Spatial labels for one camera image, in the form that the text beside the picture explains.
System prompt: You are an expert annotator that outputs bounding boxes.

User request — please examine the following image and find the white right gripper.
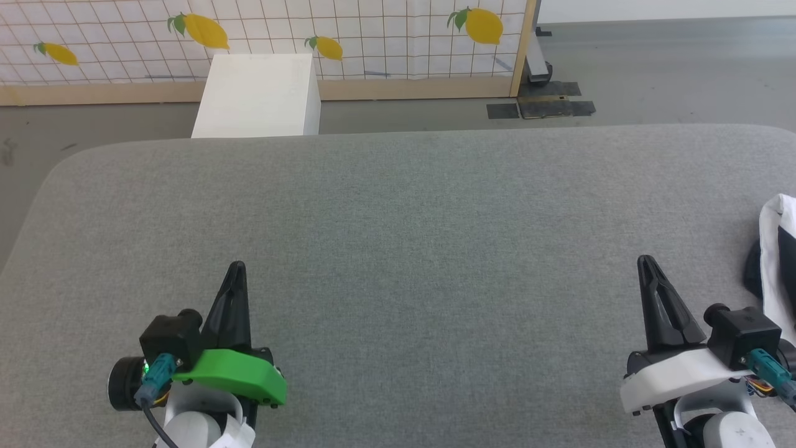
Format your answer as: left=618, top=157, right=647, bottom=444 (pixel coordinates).
left=620, top=255, right=753, bottom=414

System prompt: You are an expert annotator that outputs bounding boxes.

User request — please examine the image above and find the grey partition foot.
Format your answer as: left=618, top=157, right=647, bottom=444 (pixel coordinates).
left=524, top=25, right=553, bottom=86

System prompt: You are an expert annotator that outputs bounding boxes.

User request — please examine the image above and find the white box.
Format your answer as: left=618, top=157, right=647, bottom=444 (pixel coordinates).
left=190, top=53, right=322, bottom=139

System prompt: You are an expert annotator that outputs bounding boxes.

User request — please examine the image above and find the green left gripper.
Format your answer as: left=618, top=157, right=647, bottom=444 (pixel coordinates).
left=171, top=261, right=288, bottom=408

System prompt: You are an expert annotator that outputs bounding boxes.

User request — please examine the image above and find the lemon wallpaper partition panel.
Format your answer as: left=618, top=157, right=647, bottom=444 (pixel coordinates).
left=0, top=0, right=539, bottom=106

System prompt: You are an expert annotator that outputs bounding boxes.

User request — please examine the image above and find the white paper label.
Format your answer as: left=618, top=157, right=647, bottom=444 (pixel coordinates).
left=208, top=414, right=257, bottom=448

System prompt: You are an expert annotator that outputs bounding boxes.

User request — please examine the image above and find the black cable teal plug left arm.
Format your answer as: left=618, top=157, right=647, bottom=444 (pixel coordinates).
left=134, top=353, right=181, bottom=448

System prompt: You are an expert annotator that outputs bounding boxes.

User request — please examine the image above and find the white t-shirt with black sleeves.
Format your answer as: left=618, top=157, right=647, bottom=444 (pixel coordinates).
left=743, top=193, right=796, bottom=346

